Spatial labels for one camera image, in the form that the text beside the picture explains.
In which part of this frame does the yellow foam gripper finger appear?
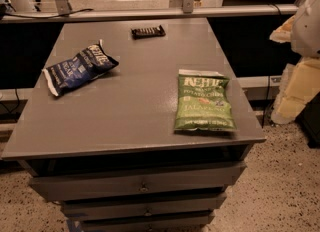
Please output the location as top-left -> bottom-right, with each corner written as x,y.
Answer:
271,57 -> 320,124
269,16 -> 295,43

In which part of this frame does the green jalapeno chip bag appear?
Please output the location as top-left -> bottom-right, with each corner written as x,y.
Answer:
175,69 -> 237,131

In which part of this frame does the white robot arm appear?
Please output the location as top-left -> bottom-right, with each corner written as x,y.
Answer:
269,0 -> 320,124

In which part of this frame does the dark rxbar chocolate bar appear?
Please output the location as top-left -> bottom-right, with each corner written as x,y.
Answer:
131,25 -> 166,40

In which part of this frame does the blue kettle chip bag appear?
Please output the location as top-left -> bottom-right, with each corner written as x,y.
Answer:
43,40 -> 119,97

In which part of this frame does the metal railing bar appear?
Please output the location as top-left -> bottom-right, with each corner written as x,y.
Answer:
0,4 -> 298,24

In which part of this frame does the grey low ledge beam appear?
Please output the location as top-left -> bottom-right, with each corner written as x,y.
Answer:
238,75 -> 281,101

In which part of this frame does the top grey drawer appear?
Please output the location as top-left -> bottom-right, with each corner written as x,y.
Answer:
30,161 -> 246,201

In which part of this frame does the grey drawer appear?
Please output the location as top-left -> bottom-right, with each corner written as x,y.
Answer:
62,191 -> 226,221
30,161 -> 246,201
81,211 -> 213,232

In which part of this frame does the middle grey drawer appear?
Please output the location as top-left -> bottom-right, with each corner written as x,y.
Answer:
62,191 -> 226,221

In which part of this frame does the grey drawer cabinet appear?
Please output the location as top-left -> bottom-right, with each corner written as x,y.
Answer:
0,17 -> 267,232

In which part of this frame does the bottom grey drawer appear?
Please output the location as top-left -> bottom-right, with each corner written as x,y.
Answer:
81,211 -> 213,232

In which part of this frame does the black cable on rail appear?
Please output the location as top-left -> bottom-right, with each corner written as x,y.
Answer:
3,7 -> 94,19

